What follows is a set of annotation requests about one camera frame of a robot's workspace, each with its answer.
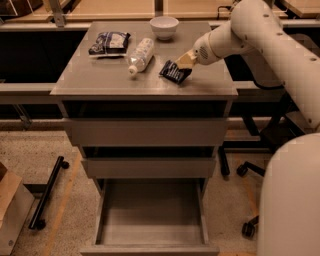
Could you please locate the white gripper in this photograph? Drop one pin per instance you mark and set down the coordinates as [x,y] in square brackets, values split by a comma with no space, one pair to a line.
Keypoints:
[202,51]

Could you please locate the grey drawer cabinet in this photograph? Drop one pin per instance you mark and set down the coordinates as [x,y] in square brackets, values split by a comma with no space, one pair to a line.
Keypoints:
[103,89]

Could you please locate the black office chair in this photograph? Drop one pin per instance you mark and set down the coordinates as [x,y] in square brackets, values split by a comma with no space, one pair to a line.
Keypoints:
[279,130]

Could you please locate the dark blue rxbar wrapper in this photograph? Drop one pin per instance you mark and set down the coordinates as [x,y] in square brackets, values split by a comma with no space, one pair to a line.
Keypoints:
[171,72]

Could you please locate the white ceramic bowl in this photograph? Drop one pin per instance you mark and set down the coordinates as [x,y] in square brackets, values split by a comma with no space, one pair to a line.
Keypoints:
[164,27]

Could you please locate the middle grey drawer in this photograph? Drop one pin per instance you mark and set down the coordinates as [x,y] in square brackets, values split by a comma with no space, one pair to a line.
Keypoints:
[118,168]

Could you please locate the black wheeled bar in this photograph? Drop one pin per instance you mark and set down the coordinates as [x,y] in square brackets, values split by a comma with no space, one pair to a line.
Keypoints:
[37,222]

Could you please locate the open bottom grey drawer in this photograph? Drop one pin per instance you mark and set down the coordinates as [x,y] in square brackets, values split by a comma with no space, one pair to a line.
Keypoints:
[150,217]

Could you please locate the clear plastic water bottle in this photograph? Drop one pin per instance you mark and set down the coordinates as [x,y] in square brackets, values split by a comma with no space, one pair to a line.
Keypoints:
[141,56]

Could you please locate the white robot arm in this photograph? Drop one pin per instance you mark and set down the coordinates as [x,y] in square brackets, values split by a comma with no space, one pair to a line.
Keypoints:
[289,214]

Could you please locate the blue white snack bag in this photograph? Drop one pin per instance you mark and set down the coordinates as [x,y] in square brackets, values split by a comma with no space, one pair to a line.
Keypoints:
[110,44]

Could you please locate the top grey drawer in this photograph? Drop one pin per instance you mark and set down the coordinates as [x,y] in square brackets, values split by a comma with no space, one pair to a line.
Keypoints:
[146,133]

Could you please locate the cardboard box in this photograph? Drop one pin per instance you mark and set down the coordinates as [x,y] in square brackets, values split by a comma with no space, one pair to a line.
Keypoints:
[15,204]

